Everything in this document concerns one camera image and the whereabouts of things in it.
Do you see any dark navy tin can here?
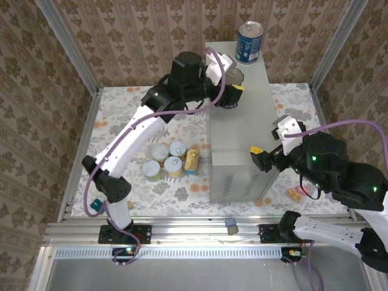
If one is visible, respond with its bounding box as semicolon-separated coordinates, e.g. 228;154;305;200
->
222;68;246;109

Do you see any tall blue label tin can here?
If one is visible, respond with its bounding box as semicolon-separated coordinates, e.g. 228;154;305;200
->
235;20;264;65

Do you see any gold rectangular luncheon meat tin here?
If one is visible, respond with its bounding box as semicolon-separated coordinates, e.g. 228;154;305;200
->
184;148;201;176

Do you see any yellow label tin can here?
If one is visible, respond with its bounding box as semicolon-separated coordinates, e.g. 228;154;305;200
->
169;141;187;158
163;156;185;178

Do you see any orange label can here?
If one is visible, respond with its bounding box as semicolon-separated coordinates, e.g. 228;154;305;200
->
150;142;170;161

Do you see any green label tin can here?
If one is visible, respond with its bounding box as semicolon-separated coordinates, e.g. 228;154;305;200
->
141;159;163;182

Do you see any grey metal cabinet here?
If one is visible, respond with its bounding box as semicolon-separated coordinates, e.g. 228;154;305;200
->
205;41;281;203

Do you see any yellow toy cheese wedge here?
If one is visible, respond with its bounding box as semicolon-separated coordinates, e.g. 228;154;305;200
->
286;187;303;202

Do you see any black controller box, yellow plug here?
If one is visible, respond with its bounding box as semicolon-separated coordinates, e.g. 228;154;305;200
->
281;248;304;262

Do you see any grey metal base panel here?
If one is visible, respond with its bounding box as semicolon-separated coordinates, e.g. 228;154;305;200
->
28;247;388;291

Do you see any black controller box, green light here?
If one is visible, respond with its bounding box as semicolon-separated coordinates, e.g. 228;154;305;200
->
112;247;136;258

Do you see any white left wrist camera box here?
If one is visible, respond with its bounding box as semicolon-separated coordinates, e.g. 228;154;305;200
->
206;52;236;86

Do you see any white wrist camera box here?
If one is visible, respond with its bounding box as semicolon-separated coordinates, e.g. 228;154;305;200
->
270;114;307;155
206;52;236;86

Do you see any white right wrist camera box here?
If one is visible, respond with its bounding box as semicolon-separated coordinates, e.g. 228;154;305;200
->
270;114;307;155

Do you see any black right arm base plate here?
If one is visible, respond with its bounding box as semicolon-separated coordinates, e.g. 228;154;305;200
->
259;224;284;243

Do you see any long aluminium base rail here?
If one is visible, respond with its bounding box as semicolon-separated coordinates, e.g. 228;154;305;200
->
45;216;369;247

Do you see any white slotted cable duct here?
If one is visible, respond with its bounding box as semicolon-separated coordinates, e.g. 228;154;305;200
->
54;247;286;260

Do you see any aluminium frame post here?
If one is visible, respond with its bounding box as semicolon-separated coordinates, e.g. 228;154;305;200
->
35;0;99;95
309;0;369;92

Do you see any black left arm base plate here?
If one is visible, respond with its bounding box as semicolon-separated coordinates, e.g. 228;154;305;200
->
98;224;152;245

